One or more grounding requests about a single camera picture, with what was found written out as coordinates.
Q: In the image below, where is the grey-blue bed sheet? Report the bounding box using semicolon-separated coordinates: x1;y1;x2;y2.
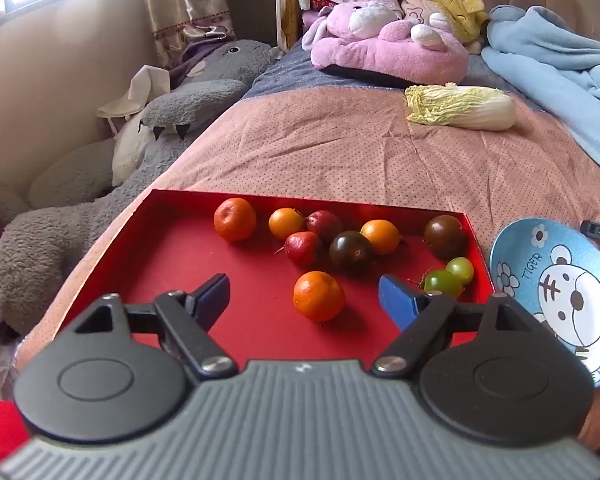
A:
242;40;546;111

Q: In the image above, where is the blue cartoon tiger plate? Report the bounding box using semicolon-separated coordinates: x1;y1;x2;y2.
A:
489;217;600;388

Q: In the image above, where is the green cherry tomato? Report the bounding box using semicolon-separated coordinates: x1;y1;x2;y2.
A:
446;256;475;286
423;269;465;298

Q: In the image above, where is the red tomato front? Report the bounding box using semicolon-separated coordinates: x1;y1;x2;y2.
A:
284;231;324;267

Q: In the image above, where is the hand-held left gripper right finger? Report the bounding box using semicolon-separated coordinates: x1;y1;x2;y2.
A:
371;274;538;380

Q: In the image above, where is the napa cabbage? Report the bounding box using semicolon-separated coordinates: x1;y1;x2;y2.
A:
405;82;517;132

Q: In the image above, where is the pink dotted quilt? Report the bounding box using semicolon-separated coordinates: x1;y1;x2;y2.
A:
15;85;600;451

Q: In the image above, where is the dark red plum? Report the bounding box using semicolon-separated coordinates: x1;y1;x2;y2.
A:
306;210;344;243

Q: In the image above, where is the dark cabinet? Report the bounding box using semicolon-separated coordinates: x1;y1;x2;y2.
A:
222;0;281;46

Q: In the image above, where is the light blue blanket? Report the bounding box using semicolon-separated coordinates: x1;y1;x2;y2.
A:
481;5;600;188

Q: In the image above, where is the grey plush shark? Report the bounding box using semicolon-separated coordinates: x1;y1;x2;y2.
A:
0;40;281;336

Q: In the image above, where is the pink plush rabbit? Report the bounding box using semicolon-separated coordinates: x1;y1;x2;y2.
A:
302;1;469;86

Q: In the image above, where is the orange tangerine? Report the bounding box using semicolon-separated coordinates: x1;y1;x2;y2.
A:
293;270;345;324
213;197;257;242

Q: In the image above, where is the red cardboard tray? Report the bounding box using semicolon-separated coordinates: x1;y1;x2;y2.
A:
50;189;496;363

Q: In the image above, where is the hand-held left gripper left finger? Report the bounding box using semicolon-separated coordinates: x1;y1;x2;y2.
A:
70;273;239;384

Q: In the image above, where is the beige patterned curtain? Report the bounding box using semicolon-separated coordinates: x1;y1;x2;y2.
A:
275;0;301;51
140;0;231;68

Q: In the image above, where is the orange cherry tomato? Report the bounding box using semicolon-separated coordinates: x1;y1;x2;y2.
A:
268;207;306;241
360;219;401;256

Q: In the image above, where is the dark brown tomato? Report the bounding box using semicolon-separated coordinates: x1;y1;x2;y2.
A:
329;230;374;274
423;214;468;261

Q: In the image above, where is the purple floral cloth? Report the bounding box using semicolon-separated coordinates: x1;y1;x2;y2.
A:
170;25;241;86

